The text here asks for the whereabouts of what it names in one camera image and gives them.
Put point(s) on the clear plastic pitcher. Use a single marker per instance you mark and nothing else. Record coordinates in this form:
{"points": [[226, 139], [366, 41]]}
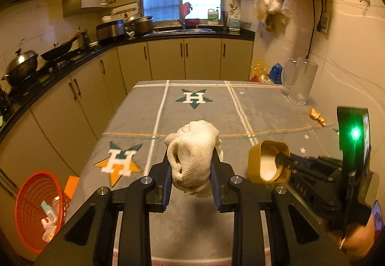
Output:
{"points": [[300, 82]]}

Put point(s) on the steel wok with lid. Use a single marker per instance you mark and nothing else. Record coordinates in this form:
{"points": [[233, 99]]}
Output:
{"points": [[21, 66]]}

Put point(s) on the white balled cloth glove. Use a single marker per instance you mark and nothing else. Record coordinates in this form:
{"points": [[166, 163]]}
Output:
{"points": [[192, 151]]}

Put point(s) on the person's right hand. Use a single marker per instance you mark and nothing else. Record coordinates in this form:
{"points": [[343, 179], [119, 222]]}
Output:
{"points": [[358, 239]]}

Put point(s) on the pink hanging cloth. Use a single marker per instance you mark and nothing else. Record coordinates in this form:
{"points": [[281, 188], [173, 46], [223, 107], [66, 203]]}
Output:
{"points": [[186, 11]]}

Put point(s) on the black smartphone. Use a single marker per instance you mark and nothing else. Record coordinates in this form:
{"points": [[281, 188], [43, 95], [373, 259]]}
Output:
{"points": [[378, 217]]}

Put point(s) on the beige kitchen counter cabinets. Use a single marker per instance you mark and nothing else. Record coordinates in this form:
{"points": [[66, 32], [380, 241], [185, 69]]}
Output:
{"points": [[168, 58]]}

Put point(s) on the stacked metal pots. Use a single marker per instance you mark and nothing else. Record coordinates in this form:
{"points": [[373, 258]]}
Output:
{"points": [[140, 25]]}

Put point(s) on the red wash basin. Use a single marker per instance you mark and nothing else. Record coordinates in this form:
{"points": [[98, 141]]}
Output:
{"points": [[192, 21]]}

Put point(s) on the black frying pan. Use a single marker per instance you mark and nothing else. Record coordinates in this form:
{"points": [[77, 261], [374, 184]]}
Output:
{"points": [[57, 51]]}

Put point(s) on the white detergent jug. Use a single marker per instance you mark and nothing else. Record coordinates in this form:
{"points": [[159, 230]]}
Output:
{"points": [[234, 20]]}

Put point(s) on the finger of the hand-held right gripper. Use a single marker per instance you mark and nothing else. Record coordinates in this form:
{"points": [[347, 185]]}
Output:
{"points": [[312, 165]]}

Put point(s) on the yellow plastic box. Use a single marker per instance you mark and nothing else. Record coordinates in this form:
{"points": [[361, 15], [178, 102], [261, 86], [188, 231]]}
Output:
{"points": [[255, 163]]}

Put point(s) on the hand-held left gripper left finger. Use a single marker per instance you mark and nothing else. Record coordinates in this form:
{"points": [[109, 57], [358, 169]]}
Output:
{"points": [[166, 181]]}

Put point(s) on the yellow plastic bag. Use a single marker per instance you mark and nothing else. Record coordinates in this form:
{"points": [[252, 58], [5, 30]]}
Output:
{"points": [[260, 72]]}

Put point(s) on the teal cartoon tissue pack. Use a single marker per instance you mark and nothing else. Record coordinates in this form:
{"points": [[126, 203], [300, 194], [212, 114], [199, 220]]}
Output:
{"points": [[49, 211]]}

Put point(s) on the orange floor box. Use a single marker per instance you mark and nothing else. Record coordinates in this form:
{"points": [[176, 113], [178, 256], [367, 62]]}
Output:
{"points": [[71, 187]]}

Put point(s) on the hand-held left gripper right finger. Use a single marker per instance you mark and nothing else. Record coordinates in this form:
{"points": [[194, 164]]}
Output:
{"points": [[216, 184]]}

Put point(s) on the blue plastic bag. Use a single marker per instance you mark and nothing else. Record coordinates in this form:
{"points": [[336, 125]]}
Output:
{"points": [[276, 73]]}

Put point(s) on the wall power socket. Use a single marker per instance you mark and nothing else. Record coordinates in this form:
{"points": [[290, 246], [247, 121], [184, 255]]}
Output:
{"points": [[324, 21]]}

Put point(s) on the green label detergent bottle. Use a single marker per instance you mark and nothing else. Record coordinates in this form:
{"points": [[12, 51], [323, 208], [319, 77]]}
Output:
{"points": [[213, 16]]}

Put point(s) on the grey star printed tablecloth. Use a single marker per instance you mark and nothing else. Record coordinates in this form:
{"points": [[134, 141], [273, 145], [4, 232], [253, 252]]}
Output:
{"points": [[195, 121]]}

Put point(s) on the red plastic basket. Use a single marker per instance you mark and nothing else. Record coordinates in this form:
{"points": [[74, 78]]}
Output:
{"points": [[27, 208]]}

